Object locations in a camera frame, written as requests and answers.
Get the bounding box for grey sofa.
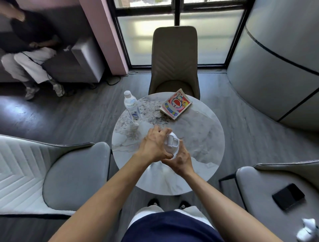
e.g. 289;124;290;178
0;5;105;84

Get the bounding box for person's right hand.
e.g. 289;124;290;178
161;140;195;178

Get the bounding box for black framed window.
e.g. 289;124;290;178
107;0;255;70

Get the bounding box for person's left hand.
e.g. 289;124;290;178
139;125;173;164

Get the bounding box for black floor cable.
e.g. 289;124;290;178
85;75;121;90

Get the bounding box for black phone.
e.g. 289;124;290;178
272;183;306;211

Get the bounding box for person's left forearm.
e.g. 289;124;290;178
48;153;151;242

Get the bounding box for clear plastic water bottle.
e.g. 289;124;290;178
124;90;142;121

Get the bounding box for beige upholstered chair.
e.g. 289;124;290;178
149;26;200;100

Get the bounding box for navy blue shirt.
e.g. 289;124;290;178
122;210;225;242

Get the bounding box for grey armchair with black frame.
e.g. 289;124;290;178
219;160;319;242

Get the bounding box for grey white quilted armchair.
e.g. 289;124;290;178
0;134;112;216

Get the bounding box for white plastic object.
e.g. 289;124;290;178
296;218;319;242

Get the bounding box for colourful cartoon comic book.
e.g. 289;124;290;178
159;88;193;120

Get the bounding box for person's right forearm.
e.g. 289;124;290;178
183;171;283;242

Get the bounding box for white shorts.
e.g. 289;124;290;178
128;205;215;230

